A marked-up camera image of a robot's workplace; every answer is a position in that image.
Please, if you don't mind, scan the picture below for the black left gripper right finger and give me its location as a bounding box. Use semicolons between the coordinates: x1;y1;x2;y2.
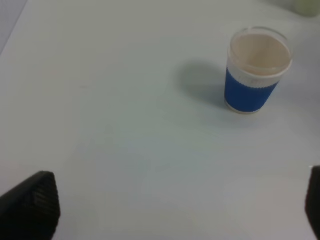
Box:
305;166;320;240

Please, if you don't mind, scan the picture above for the pale green tall cup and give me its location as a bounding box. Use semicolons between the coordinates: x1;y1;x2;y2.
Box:
288;0;320;18

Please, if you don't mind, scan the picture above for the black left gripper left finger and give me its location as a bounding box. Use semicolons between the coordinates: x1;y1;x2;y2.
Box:
0;171;61;240

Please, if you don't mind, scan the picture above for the blue sleeved clear cup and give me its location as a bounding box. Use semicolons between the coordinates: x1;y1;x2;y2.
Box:
224;26;293;114

